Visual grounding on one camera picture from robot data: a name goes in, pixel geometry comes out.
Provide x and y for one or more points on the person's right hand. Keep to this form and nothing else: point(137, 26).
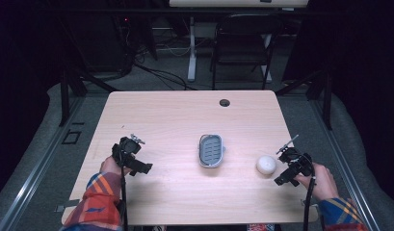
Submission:
point(323, 183)

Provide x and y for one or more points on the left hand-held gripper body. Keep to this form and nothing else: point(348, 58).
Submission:
point(128, 148)

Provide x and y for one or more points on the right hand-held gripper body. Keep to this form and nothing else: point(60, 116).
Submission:
point(295, 160)

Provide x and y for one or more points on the black metal frame stand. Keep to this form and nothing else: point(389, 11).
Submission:
point(327, 102)
point(65, 96)

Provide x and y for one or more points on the black horizontal frame bar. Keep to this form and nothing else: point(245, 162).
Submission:
point(120, 11)

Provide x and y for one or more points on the white desk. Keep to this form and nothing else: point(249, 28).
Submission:
point(192, 54)

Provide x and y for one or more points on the gray soap dish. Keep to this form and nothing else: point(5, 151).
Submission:
point(211, 150)

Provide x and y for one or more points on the person's left hand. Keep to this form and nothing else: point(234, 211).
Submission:
point(110, 166)

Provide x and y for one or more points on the black folding chair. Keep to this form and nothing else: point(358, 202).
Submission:
point(242, 48)

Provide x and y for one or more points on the aluminium floor rail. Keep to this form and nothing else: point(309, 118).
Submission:
point(40, 166)
point(345, 166)

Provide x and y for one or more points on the gray tape strip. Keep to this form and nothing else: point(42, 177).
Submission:
point(64, 206)

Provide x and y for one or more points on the white round soap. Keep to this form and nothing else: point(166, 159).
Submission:
point(266, 165)

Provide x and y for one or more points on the dark equipment with red light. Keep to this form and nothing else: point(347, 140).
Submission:
point(120, 38)

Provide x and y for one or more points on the person's red patterned clothing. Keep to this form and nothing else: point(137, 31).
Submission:
point(260, 227)

